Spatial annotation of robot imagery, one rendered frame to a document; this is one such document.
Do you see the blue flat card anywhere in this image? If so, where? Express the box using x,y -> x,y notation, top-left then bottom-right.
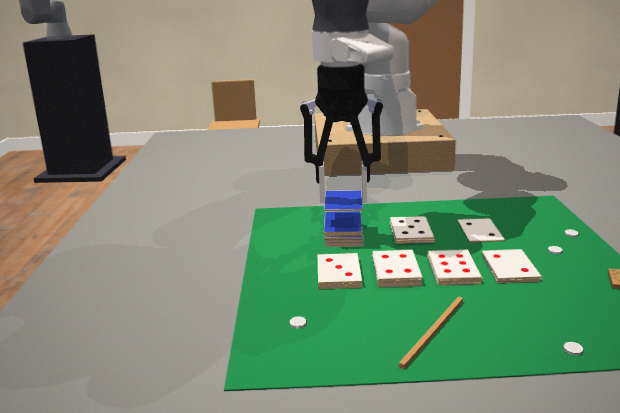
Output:
324,211 -> 362,234

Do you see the white playing card with black pips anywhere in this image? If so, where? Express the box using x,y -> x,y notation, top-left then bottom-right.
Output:
390,216 -> 434,240

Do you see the green felt mat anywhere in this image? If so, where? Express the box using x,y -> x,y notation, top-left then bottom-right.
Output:
224,195 -> 620,391

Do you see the blue rectangular card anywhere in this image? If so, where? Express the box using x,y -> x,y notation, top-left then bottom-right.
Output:
324,190 -> 363,211

